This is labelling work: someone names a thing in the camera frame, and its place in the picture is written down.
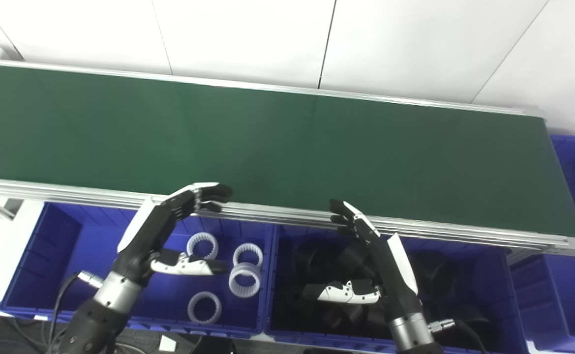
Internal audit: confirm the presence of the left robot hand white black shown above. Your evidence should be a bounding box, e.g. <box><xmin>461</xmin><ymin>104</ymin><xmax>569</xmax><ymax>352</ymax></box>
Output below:
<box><xmin>112</xmin><ymin>182</ymin><xmax>233</xmax><ymax>288</ymax></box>

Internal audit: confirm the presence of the black rounded robot body part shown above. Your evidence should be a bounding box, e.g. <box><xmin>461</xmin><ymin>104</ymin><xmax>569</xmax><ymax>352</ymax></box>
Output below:
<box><xmin>189</xmin><ymin>336</ymin><xmax>236</xmax><ymax>354</ymax></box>

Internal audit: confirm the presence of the green conveyor belt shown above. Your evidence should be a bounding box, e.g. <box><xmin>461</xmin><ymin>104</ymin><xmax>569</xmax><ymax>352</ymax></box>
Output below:
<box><xmin>0</xmin><ymin>64</ymin><xmax>575</xmax><ymax>237</ymax></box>

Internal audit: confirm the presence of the blue bin with white rings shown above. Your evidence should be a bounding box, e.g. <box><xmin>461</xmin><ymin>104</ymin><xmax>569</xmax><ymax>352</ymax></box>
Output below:
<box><xmin>0</xmin><ymin>202</ymin><xmax>274</xmax><ymax>339</ymax></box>

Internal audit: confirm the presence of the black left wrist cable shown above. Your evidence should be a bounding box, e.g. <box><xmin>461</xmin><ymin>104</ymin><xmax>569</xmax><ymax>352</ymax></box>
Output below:
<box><xmin>46</xmin><ymin>270</ymin><xmax>104</xmax><ymax>354</ymax></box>

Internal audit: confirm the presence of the blue bin with black parts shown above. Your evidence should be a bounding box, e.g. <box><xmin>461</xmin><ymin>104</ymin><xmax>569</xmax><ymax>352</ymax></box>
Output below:
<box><xmin>265</xmin><ymin>224</ymin><xmax>529</xmax><ymax>354</ymax></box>

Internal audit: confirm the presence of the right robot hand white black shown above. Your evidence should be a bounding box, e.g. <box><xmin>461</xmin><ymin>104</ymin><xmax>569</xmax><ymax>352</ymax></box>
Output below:
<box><xmin>302</xmin><ymin>199</ymin><xmax>426</xmax><ymax>323</ymax></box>

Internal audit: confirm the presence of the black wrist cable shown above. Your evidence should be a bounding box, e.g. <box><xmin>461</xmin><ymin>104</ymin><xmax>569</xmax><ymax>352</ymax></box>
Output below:
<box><xmin>46</xmin><ymin>270</ymin><xmax>104</xmax><ymax>354</ymax></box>
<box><xmin>427</xmin><ymin>318</ymin><xmax>488</xmax><ymax>354</ymax></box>

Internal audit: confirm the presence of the aluminium conveyor side rail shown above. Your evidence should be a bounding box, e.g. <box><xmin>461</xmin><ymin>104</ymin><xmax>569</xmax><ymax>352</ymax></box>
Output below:
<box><xmin>0</xmin><ymin>58</ymin><xmax>546</xmax><ymax>118</ymax></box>
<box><xmin>0</xmin><ymin>177</ymin><xmax>575</xmax><ymax>256</ymax></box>

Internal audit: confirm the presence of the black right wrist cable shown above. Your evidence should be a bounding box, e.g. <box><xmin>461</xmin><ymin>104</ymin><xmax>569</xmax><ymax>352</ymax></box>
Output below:
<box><xmin>427</xmin><ymin>318</ymin><xmax>488</xmax><ymax>354</ymax></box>

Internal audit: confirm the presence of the white toothed ring part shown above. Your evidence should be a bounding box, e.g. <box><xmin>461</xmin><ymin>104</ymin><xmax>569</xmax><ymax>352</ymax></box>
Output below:
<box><xmin>233</xmin><ymin>243</ymin><xmax>264</xmax><ymax>268</ymax></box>
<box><xmin>186</xmin><ymin>233</ymin><xmax>219</xmax><ymax>260</ymax></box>
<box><xmin>187</xmin><ymin>291</ymin><xmax>222</xmax><ymax>325</ymax></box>
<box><xmin>228</xmin><ymin>263</ymin><xmax>262</xmax><ymax>298</ymax></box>

